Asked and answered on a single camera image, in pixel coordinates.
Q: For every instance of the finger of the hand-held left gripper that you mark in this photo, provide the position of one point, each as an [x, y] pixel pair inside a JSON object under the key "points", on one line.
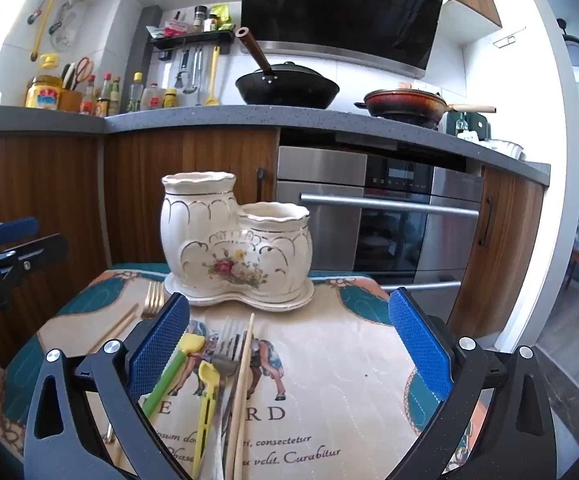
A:
{"points": [[14, 229], [29, 252]]}

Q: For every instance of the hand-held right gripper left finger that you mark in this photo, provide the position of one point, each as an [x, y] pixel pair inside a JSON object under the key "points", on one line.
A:
{"points": [[159, 345]]}

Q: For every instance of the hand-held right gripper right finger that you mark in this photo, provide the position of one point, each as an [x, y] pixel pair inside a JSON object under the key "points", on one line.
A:
{"points": [[419, 340]]}

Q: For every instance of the gold fork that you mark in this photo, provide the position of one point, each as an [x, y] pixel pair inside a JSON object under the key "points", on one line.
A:
{"points": [[153, 302]]}

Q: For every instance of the silver fork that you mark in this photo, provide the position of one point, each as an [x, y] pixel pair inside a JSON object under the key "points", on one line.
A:
{"points": [[229, 345]]}

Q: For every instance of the yellow plastic spoon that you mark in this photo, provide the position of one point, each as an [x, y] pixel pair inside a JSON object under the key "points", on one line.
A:
{"points": [[204, 410]]}

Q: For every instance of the white ceramic utensil holder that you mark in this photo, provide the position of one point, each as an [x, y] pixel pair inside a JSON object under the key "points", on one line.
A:
{"points": [[209, 240]]}

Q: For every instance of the printed tablecloth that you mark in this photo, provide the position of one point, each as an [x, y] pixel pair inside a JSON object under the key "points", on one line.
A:
{"points": [[329, 360]]}

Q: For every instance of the white ceramic tray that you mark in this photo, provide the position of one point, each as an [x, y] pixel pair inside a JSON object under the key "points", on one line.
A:
{"points": [[249, 300]]}

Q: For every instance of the stainless steel oven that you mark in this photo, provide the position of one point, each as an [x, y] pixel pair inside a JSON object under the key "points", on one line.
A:
{"points": [[399, 220]]}

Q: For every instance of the narrow wooden lower cabinet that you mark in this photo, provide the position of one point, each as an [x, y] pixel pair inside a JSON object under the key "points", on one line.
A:
{"points": [[504, 240]]}

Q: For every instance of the yellow seasoning jar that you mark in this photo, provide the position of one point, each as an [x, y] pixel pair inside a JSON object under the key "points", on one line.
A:
{"points": [[44, 95]]}

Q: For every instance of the wooden knife block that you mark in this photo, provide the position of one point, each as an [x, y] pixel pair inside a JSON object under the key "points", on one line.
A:
{"points": [[69, 100]]}

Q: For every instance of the red label sauce bottle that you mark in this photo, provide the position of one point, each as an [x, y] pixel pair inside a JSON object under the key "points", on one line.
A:
{"points": [[87, 100]]}

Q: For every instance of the dark soy sauce bottle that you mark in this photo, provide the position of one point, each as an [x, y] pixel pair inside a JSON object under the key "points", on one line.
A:
{"points": [[103, 100]]}

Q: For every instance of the brown sauce bottle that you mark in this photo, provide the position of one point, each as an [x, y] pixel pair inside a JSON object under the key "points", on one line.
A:
{"points": [[114, 97]]}

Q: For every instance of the yellow valve cap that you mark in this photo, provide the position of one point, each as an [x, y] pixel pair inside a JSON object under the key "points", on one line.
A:
{"points": [[49, 62]]}

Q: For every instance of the yellow capped oil bottle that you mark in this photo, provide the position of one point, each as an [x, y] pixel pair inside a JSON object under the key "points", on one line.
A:
{"points": [[136, 95]]}

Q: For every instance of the clear red capped bottle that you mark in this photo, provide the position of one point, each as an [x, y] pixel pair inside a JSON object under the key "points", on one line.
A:
{"points": [[152, 96]]}

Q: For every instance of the small yellow jar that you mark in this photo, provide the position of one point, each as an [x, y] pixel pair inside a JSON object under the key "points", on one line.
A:
{"points": [[170, 99]]}

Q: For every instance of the white foil container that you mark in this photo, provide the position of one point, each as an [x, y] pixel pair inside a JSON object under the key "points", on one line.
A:
{"points": [[508, 147]]}

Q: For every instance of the green glass bottle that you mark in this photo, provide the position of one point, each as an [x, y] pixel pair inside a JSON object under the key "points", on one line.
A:
{"points": [[462, 124]]}

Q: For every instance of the green kitchen appliance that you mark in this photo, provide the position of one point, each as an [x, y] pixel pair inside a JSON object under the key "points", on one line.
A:
{"points": [[480, 125]]}

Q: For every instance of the black hanging utensil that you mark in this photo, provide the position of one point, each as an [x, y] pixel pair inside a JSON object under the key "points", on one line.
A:
{"points": [[182, 70]]}

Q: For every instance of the red lidded pan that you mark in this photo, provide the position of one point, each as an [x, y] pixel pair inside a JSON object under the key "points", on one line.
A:
{"points": [[404, 105]]}

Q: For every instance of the metal hanging ladle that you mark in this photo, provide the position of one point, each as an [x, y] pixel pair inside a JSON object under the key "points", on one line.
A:
{"points": [[197, 72]]}

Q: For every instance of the yellow hanging spatula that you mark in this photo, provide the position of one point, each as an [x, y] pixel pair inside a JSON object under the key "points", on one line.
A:
{"points": [[212, 80]]}

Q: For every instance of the red packet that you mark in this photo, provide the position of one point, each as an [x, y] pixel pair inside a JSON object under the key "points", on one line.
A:
{"points": [[175, 26]]}

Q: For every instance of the dark spice jar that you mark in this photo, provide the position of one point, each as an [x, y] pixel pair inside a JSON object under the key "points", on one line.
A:
{"points": [[200, 20]]}

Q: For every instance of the black wok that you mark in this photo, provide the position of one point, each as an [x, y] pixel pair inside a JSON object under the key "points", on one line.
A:
{"points": [[289, 90]]}

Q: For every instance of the yellow green packet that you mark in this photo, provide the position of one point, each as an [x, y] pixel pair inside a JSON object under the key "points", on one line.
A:
{"points": [[222, 16]]}

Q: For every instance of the dark ceiling lamp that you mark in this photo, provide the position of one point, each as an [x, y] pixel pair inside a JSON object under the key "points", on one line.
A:
{"points": [[575, 47]]}

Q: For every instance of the black range hood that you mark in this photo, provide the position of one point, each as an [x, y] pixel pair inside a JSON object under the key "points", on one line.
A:
{"points": [[339, 5]]}

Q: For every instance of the black wall spice rack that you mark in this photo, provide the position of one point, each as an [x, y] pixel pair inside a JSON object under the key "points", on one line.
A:
{"points": [[194, 39]]}

